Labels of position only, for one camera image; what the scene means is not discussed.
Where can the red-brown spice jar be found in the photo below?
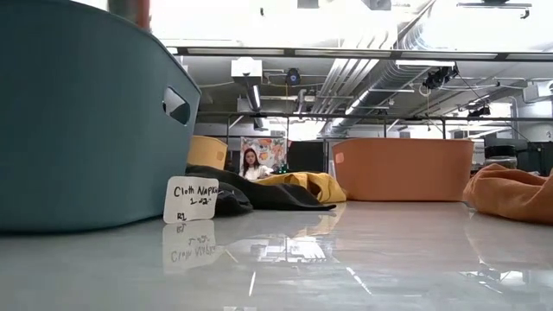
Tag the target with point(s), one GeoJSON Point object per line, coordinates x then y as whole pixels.
{"type": "Point", "coordinates": [129, 10]}

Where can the floral patterned panel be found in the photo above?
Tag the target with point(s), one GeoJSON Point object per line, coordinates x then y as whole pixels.
{"type": "Point", "coordinates": [270, 149]}

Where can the person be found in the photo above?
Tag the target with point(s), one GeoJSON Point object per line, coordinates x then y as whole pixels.
{"type": "Point", "coordinates": [252, 166]}

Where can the black background screen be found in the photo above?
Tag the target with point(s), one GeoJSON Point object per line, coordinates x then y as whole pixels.
{"type": "Point", "coordinates": [307, 155]}

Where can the black cloth napkin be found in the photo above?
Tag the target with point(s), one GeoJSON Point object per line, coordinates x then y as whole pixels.
{"type": "Point", "coordinates": [276, 194]}

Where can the yellow cloth napkin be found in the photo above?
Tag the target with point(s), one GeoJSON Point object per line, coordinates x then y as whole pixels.
{"type": "Point", "coordinates": [319, 185]}

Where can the yellow plastic bin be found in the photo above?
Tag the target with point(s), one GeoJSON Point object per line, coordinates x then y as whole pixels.
{"type": "Point", "coordinates": [207, 151]}

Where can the white ceiling box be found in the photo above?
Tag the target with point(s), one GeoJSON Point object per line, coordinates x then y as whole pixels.
{"type": "Point", "coordinates": [246, 69]}

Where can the white handwritten napkin label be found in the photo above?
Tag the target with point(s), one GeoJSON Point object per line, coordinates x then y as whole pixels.
{"type": "Point", "coordinates": [190, 198]}

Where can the silver ventilation ducts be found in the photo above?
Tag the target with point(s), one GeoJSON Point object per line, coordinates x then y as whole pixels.
{"type": "Point", "coordinates": [367, 82]}

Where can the orange plastic bin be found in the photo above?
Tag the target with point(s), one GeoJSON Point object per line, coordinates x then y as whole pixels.
{"type": "Point", "coordinates": [402, 173]}

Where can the long overhead beam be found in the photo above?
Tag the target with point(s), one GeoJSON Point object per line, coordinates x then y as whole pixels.
{"type": "Point", "coordinates": [432, 54]}

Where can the teal plastic bin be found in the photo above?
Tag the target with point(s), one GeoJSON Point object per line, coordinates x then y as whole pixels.
{"type": "Point", "coordinates": [86, 129]}

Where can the black-lidded olive spice jar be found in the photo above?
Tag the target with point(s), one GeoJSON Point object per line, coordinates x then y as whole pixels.
{"type": "Point", "coordinates": [501, 160]}

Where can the orange cloth napkin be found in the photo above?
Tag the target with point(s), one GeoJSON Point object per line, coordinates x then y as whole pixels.
{"type": "Point", "coordinates": [510, 194]}

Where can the round blue ceiling camera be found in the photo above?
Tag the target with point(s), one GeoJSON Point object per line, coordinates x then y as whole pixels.
{"type": "Point", "coordinates": [293, 77]}

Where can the black horizontal rail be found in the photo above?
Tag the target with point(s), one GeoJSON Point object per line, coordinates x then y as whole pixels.
{"type": "Point", "coordinates": [389, 117]}

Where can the black ceiling camera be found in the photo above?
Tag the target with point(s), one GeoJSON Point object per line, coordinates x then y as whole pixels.
{"type": "Point", "coordinates": [438, 78]}
{"type": "Point", "coordinates": [478, 111]}

